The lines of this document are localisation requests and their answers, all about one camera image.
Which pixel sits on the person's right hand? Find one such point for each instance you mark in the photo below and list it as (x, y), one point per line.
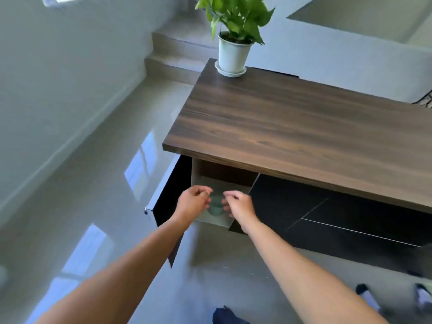
(242, 209)

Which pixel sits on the person's left hand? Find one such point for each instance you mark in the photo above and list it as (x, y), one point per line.
(189, 205)

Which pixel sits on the person's right fingers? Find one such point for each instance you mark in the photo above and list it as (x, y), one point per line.
(231, 199)

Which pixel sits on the person's left fingers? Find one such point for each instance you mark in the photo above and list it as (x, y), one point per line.
(203, 192)

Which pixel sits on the green ceramic cup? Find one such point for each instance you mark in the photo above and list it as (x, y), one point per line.
(216, 208)

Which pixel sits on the person's right forearm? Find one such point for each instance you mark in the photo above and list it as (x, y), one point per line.
(303, 280)

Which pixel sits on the person's left forearm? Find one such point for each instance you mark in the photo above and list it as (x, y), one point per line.
(128, 273)

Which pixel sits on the black cabinet door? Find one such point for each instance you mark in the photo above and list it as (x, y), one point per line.
(172, 195)

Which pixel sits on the dark wooden sideboard cabinet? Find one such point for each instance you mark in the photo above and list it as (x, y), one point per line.
(297, 131)

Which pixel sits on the dark blue trouser leg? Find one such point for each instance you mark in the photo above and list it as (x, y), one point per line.
(227, 317)

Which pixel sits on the white pot saucer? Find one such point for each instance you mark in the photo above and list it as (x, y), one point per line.
(231, 74)

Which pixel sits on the white plant pot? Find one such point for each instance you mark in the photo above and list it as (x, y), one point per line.
(233, 55)

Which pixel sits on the grey tiled stairs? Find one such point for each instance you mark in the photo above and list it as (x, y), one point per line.
(179, 50)

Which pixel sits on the black and white shoe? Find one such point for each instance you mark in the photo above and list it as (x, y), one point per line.
(424, 295)
(366, 295)

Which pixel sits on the green leafy plant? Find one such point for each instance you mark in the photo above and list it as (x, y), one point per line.
(236, 13)

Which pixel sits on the black metal object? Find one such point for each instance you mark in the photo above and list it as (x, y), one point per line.
(424, 99)

